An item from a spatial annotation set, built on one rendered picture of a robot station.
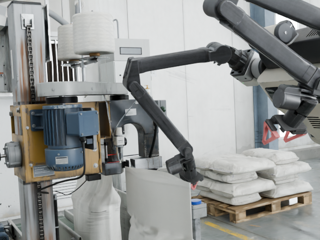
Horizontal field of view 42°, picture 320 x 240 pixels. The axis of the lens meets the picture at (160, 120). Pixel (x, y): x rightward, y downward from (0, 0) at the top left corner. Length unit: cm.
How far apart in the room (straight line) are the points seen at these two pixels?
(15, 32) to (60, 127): 46
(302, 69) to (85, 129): 77
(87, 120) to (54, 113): 13
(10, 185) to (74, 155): 300
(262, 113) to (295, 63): 653
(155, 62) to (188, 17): 542
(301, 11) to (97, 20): 78
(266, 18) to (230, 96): 146
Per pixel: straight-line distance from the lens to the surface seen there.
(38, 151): 177
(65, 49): 191
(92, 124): 157
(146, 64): 165
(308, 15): 124
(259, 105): 779
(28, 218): 187
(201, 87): 705
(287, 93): 126
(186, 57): 170
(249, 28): 115
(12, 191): 459
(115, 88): 184
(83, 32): 166
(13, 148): 180
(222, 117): 731
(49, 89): 158
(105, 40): 166
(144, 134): 194
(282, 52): 121
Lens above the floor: 134
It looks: 3 degrees down
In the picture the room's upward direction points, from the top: 3 degrees counter-clockwise
